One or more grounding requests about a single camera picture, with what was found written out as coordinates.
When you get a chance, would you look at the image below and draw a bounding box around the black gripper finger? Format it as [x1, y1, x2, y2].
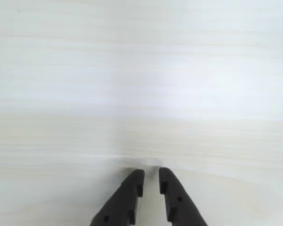
[89, 169, 146, 226]
[158, 167, 208, 226]

